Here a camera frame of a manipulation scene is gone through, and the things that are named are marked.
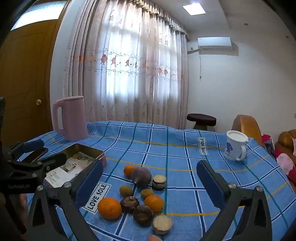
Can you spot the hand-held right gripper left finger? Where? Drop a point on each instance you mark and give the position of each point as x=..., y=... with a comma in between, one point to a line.
x=90, y=183

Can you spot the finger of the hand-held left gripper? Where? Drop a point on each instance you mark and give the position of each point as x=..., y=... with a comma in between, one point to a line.
x=34, y=144
x=55, y=160

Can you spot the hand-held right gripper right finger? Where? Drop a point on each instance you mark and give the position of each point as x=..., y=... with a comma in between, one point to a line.
x=210, y=183

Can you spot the pink metal tin box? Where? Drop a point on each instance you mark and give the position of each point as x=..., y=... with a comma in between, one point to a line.
x=97, y=154

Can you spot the large orange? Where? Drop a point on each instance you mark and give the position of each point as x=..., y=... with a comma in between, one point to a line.
x=109, y=208

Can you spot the small green-brown round fruit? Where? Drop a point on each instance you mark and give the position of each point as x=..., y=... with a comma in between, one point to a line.
x=147, y=193
x=126, y=191

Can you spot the printed paper leaflet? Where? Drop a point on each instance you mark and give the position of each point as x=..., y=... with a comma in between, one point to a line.
x=76, y=162

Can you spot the small orange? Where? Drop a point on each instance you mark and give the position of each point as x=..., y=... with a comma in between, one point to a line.
x=128, y=171

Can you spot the white mug with blue print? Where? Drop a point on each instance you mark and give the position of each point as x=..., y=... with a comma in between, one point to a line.
x=232, y=148

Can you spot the brass door knob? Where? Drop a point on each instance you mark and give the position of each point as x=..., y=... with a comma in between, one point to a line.
x=38, y=102

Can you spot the dark brown water chestnut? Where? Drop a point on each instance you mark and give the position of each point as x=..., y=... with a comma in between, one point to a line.
x=143, y=215
x=129, y=204

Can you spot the pink plastic jug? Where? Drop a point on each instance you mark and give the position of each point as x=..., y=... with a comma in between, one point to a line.
x=75, y=118

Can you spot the blue plaid tablecloth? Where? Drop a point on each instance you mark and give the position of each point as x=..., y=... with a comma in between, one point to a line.
x=175, y=150

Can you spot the dark cut water chestnut half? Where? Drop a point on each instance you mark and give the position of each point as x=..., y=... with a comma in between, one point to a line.
x=159, y=182
x=162, y=224

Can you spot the large purple round fruit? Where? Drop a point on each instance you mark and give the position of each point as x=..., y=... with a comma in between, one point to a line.
x=141, y=177

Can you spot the medium orange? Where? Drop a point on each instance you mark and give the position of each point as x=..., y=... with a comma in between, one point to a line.
x=155, y=203

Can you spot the wooden door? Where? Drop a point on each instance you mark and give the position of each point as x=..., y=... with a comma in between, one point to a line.
x=25, y=81

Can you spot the dark round stool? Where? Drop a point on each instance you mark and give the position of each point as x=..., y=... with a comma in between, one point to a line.
x=201, y=118

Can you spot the wooden chair back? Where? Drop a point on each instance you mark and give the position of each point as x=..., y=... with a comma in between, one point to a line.
x=246, y=126

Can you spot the red patterned cloth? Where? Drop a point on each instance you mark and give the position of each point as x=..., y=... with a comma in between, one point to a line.
x=268, y=141

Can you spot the pink cloth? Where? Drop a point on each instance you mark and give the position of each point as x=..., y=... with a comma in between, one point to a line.
x=285, y=163

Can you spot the pale pink round object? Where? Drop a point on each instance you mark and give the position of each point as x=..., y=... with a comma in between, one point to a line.
x=155, y=238

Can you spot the brown leather sofa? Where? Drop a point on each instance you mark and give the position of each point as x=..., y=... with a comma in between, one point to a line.
x=285, y=140

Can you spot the sheer floral curtain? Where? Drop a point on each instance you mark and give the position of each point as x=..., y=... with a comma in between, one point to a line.
x=129, y=69

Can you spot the transom window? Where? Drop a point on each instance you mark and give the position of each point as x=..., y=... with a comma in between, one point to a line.
x=39, y=11

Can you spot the square ceiling light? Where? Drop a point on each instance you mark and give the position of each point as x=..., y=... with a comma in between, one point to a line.
x=193, y=8

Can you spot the white wall air conditioner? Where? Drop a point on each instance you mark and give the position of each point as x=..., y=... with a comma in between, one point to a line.
x=215, y=43

